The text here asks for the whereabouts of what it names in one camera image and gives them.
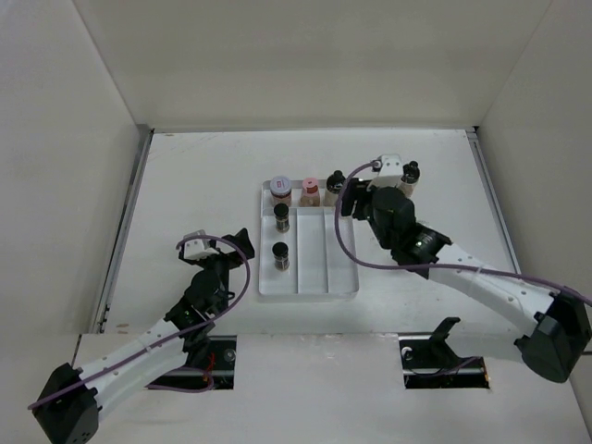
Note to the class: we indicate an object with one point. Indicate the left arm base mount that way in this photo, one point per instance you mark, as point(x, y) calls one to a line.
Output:
point(211, 367)

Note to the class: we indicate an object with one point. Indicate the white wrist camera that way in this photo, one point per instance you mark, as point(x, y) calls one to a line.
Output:
point(195, 246)
point(388, 169)

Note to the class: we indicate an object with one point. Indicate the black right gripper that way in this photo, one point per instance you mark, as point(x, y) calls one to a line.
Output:
point(350, 193)

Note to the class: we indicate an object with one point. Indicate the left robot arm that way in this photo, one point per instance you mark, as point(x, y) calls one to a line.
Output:
point(75, 400)

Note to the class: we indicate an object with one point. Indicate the grinder jar white contents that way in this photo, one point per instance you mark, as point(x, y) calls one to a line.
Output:
point(334, 185)

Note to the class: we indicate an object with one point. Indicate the dark spice bottle black cap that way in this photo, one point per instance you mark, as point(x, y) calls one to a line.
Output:
point(281, 215)

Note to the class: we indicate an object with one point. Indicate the orange label silver cap jar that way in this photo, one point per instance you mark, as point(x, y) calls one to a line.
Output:
point(281, 190)

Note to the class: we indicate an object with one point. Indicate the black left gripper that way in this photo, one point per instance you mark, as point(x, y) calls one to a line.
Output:
point(234, 258)

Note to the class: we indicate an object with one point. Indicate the white divided organizer tray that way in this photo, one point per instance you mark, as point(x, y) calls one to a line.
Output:
point(319, 270)

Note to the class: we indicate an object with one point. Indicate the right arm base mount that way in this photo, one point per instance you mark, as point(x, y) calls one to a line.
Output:
point(428, 361)

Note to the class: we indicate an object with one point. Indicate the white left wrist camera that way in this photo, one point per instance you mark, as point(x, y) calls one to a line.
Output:
point(195, 246)

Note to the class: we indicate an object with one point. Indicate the grinder jar right black top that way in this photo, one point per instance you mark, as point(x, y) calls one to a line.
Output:
point(409, 179)

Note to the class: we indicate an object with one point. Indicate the pink cap spice jar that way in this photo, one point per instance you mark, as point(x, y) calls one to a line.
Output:
point(310, 196)

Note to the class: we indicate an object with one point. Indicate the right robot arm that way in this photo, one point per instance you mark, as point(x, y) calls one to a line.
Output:
point(551, 318)

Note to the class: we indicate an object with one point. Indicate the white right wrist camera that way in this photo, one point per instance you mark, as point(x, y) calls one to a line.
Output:
point(388, 169)

